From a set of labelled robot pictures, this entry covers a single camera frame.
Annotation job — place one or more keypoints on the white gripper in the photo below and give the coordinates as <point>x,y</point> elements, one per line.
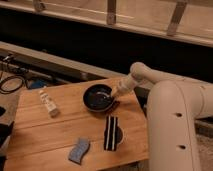
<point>124,86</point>

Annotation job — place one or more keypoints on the dark ceramic bowl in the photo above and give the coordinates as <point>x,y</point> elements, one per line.
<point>97,98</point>

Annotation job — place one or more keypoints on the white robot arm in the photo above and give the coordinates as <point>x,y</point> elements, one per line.
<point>174,103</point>

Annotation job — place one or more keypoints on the small red-brown object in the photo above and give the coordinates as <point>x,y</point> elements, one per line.
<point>116,104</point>

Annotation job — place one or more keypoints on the black white striped cloth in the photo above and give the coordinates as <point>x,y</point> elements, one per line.
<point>110,134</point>

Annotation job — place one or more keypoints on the dark round coaster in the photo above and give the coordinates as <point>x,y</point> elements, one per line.
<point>120,136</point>

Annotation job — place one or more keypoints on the white plastic bottle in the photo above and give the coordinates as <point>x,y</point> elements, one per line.
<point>49,103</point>

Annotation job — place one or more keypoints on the blue sponge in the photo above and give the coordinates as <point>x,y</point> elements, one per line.
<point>80,149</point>

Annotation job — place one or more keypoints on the blue object behind table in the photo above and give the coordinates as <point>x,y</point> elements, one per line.
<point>37,84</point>

